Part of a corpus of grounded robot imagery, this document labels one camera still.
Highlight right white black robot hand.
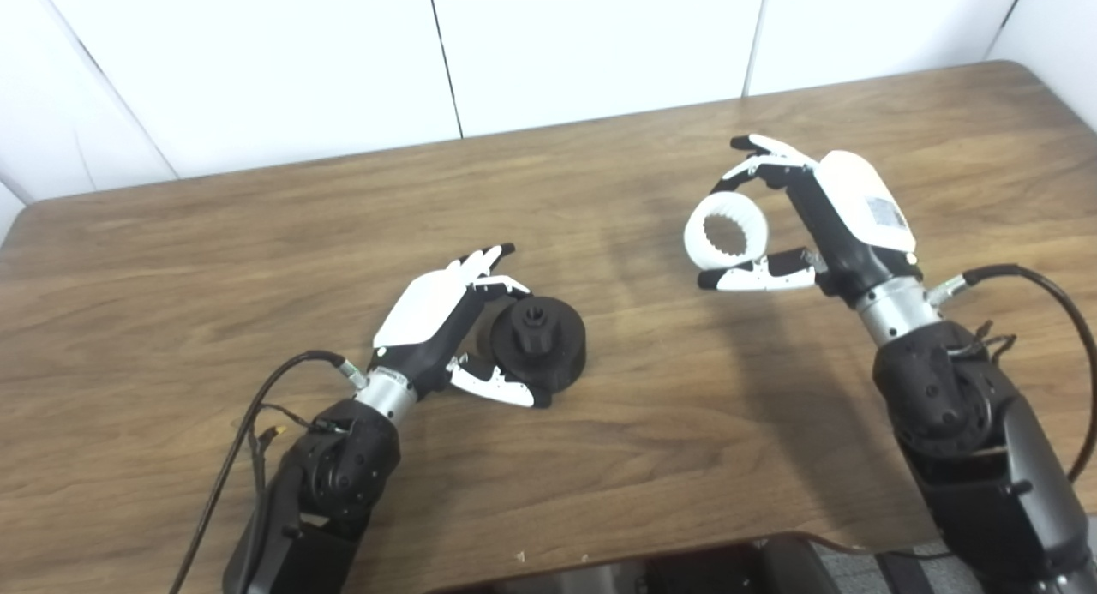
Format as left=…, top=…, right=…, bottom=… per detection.
left=698, top=134, right=925, bottom=309

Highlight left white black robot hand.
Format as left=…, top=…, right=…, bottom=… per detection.
left=370, top=243, right=554, bottom=409

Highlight round black plastic part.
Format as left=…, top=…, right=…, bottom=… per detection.
left=477, top=296, right=588, bottom=396

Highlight white plastic ring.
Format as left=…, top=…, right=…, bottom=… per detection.
left=683, top=191, right=770, bottom=270

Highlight black robot torso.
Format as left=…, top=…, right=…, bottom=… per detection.
left=429, top=537, right=846, bottom=594

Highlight thin right wrist wires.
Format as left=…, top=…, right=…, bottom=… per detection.
left=947, top=320, right=1019, bottom=365

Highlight thin wrist wires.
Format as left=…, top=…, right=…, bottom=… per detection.
left=249, top=403, right=348, bottom=479
left=947, top=320, right=1019, bottom=365

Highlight thin left wrist wires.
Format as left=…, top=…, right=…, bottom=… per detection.
left=249, top=403, right=348, bottom=479

